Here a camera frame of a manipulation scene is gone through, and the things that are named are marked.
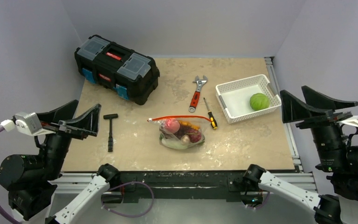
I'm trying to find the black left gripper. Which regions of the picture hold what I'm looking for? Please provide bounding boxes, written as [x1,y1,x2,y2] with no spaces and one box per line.
[36,98,100,178]

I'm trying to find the white plastic basket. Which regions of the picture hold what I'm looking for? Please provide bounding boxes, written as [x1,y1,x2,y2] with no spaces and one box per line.
[215,74,282,124]

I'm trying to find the red toy peach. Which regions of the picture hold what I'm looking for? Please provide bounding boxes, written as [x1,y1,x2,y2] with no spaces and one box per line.
[165,119,180,133]

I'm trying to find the clear zip top bag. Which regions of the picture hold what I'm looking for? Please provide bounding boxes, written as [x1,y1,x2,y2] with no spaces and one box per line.
[147,115,211,150]

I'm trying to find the orange toy pepper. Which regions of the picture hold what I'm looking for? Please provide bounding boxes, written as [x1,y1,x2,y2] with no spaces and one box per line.
[178,120,200,130]

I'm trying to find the brown toy mushroom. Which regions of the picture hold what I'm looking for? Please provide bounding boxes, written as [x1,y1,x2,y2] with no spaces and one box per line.
[180,135,191,145]

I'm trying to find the white toy radish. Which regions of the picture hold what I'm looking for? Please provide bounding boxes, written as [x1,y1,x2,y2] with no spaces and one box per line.
[161,138,187,150]

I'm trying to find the purple toy grapes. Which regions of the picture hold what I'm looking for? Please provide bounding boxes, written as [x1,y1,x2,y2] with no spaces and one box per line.
[174,127,202,143]

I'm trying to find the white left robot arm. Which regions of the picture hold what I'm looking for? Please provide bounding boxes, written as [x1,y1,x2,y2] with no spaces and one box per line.
[0,100,102,221]

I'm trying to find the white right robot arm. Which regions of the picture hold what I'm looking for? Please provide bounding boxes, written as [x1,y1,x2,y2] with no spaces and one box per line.
[241,85,358,224]

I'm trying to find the black hammer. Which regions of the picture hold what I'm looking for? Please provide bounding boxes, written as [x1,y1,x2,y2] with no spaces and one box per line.
[103,113,118,153]

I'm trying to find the green toy cabbage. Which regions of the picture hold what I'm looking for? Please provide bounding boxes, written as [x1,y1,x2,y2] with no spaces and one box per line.
[249,93,270,111]

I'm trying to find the black plastic toolbox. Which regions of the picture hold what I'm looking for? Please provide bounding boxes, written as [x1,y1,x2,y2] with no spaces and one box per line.
[74,35,160,105]

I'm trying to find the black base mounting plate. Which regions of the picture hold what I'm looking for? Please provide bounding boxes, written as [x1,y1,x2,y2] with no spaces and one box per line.
[101,170,270,207]

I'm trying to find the yellow black screwdriver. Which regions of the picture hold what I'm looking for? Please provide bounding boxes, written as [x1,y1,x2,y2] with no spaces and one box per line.
[203,98,218,130]

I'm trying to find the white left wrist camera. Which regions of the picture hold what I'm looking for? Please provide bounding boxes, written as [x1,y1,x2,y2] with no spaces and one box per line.
[0,112,55,136]

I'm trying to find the red handled adjustable wrench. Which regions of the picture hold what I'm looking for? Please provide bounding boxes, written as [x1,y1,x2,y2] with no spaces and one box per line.
[189,75,208,113]

